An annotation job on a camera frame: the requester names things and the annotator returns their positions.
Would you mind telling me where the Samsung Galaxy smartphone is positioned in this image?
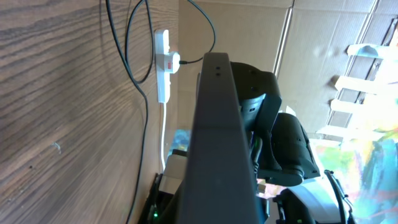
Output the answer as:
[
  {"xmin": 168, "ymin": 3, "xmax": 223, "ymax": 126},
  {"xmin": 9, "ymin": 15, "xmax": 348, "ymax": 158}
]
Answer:
[{"xmin": 177, "ymin": 53, "xmax": 264, "ymax": 224}]

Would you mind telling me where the black USB charging cable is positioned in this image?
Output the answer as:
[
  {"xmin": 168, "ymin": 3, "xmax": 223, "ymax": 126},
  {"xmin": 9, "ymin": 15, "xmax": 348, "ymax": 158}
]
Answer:
[{"xmin": 104, "ymin": 0, "xmax": 216, "ymax": 224}]

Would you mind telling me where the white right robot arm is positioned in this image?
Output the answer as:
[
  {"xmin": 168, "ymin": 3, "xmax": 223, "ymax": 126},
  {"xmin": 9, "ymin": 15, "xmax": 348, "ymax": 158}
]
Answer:
[{"xmin": 231, "ymin": 62, "xmax": 355, "ymax": 223}]

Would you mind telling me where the white charger plug adapter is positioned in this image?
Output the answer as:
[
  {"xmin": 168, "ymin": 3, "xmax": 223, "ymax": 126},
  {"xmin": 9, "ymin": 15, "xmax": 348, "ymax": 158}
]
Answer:
[{"xmin": 155, "ymin": 52, "xmax": 180, "ymax": 73}]

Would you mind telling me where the white power strip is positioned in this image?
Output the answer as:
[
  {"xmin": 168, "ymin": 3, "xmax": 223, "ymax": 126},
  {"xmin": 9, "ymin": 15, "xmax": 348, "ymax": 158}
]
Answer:
[{"xmin": 155, "ymin": 29, "xmax": 171, "ymax": 103}]

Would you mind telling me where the white power strip cord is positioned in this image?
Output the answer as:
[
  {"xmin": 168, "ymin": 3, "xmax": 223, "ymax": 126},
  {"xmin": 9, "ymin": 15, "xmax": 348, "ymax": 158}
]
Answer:
[{"xmin": 159, "ymin": 102, "xmax": 167, "ymax": 172}]

